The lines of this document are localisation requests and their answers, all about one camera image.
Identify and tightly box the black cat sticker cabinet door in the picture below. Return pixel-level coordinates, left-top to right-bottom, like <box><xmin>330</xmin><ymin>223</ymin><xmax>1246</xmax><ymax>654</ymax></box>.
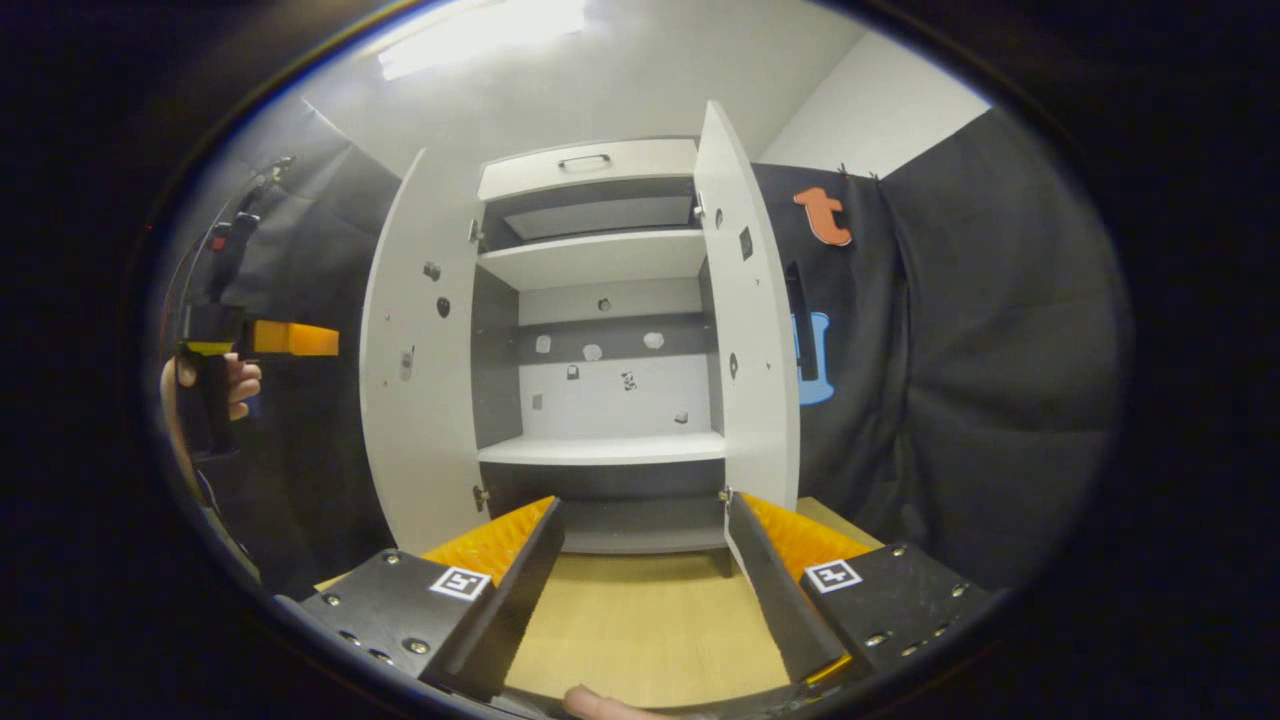
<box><xmin>692</xmin><ymin>100</ymin><xmax>823</xmax><ymax>513</ymax></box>

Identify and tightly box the beige double-door shoe cabinet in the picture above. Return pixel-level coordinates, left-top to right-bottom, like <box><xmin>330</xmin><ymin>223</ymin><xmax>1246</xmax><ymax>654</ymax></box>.
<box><xmin>467</xmin><ymin>137</ymin><xmax>733</xmax><ymax>557</ymax></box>

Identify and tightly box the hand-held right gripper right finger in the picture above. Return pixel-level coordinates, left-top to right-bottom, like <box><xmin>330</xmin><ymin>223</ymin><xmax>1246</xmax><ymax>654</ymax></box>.
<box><xmin>722</xmin><ymin>492</ymin><xmax>991</xmax><ymax>687</ymax></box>

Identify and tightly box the red and black gripper cable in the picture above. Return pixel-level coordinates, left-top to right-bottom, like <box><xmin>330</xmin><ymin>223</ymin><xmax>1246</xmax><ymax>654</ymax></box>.
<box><xmin>163</xmin><ymin>158</ymin><xmax>297</xmax><ymax>336</ymax></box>

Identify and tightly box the beige drawer front with handle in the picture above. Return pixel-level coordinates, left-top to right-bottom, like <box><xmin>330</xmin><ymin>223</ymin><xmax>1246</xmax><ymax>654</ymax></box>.
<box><xmin>476</xmin><ymin>138</ymin><xmax>700</xmax><ymax>202</ymax></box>

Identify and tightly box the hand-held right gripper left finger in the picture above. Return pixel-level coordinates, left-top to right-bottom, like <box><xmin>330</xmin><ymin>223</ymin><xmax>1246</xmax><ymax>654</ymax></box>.
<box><xmin>298</xmin><ymin>497</ymin><xmax>566</xmax><ymax>703</ymax></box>

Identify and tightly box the camera sticker shoe cabinet door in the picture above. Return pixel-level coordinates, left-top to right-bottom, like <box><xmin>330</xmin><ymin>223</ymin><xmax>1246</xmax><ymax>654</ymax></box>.
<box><xmin>358</xmin><ymin>147</ymin><xmax>492</xmax><ymax>557</ymax></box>

